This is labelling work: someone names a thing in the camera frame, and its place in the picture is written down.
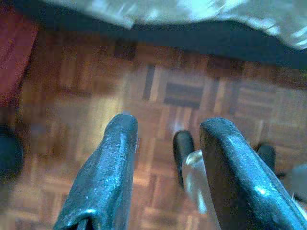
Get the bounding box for bed with beige sheet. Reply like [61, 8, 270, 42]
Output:
[24, 0, 307, 68]

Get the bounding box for black waste bin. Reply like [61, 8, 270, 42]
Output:
[0, 124, 24, 178]

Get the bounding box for silver robot left leg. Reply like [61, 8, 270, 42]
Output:
[173, 130, 209, 215]

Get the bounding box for red folded mattress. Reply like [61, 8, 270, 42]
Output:
[0, 4, 39, 106]

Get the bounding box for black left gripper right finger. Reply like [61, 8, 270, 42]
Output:
[199, 116, 307, 230]

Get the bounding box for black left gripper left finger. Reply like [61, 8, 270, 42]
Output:
[53, 114, 139, 230]

